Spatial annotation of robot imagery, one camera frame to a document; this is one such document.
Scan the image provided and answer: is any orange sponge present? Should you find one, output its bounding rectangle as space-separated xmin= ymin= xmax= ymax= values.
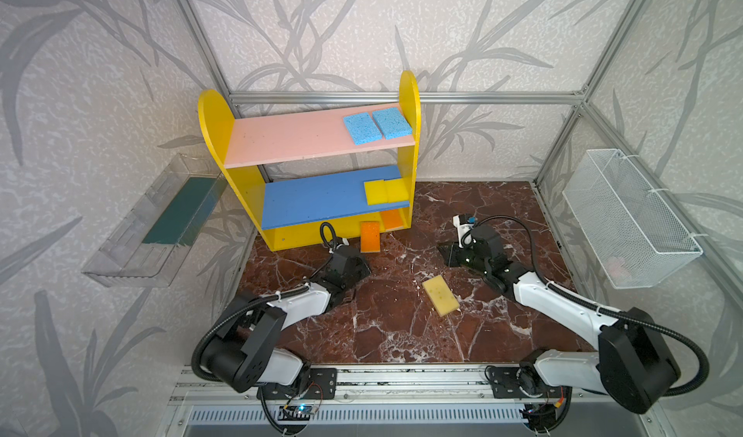
xmin=380 ymin=210 xmax=406 ymax=232
xmin=360 ymin=221 xmax=381 ymax=253

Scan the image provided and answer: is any pale yellow sponge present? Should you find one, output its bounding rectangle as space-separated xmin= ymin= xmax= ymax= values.
xmin=422 ymin=276 xmax=460 ymax=317

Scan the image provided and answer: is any blue sponge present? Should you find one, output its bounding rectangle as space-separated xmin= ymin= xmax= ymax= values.
xmin=371 ymin=107 xmax=413 ymax=140
xmin=342 ymin=112 xmax=383 ymax=146

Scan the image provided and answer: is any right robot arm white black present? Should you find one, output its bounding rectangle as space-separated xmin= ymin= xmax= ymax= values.
xmin=437 ymin=214 xmax=710 ymax=415

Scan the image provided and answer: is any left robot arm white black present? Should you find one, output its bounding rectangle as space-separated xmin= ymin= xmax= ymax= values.
xmin=191 ymin=245 xmax=371 ymax=396

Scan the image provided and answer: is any yellow shelf with coloured boards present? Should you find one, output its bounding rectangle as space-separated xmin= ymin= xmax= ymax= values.
xmin=197 ymin=70 xmax=422 ymax=251

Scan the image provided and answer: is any green circuit board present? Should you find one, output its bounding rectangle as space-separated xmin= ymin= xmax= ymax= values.
xmin=280 ymin=402 xmax=320 ymax=422

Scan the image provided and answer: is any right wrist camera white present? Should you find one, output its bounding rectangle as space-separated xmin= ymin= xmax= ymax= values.
xmin=453 ymin=214 xmax=477 ymax=248

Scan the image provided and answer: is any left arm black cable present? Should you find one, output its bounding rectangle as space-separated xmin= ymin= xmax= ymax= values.
xmin=190 ymin=221 xmax=349 ymax=383

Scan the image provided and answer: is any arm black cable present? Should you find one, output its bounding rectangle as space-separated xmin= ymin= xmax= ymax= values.
xmin=190 ymin=221 xmax=349 ymax=383
xmin=461 ymin=214 xmax=710 ymax=398

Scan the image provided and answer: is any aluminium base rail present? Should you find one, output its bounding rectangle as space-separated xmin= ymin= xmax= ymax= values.
xmin=167 ymin=362 xmax=645 ymax=406

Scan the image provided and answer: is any white wire mesh basket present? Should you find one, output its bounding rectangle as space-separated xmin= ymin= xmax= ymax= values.
xmin=563 ymin=149 xmax=704 ymax=290

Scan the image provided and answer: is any clear acrylic wall bin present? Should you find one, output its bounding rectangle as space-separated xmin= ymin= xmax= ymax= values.
xmin=82 ymin=154 xmax=228 ymax=288

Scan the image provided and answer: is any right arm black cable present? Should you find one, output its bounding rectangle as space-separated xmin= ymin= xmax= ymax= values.
xmin=461 ymin=214 xmax=710 ymax=398

